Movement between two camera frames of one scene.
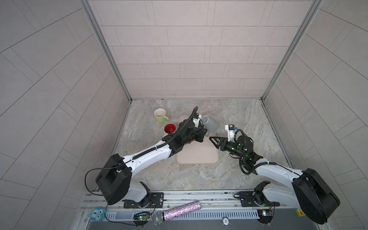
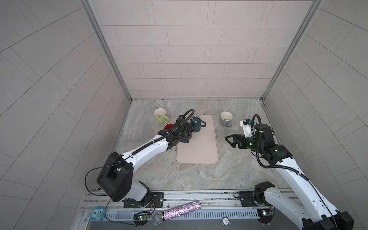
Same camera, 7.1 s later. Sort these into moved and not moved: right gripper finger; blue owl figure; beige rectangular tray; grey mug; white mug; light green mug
Moved: grey mug; right gripper finger
Not moved: beige rectangular tray; blue owl figure; light green mug; white mug
